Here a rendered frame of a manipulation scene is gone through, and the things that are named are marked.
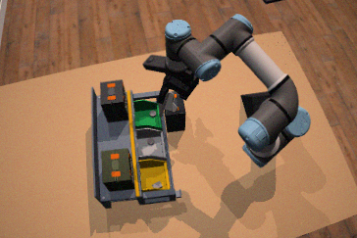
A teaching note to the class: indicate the grey metal rack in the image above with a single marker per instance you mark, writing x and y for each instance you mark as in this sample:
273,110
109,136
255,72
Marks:
116,135

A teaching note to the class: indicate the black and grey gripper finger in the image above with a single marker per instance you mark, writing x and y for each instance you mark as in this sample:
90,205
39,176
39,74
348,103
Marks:
166,100

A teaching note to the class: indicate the yellow open bin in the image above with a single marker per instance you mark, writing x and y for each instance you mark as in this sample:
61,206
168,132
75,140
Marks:
153,171

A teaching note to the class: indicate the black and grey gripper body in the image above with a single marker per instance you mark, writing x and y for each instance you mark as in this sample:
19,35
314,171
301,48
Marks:
185,81

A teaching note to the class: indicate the green bin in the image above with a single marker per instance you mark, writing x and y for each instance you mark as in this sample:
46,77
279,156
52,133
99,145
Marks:
142,108

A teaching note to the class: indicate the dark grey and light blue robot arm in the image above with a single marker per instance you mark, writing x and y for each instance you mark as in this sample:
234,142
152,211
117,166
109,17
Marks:
278,115

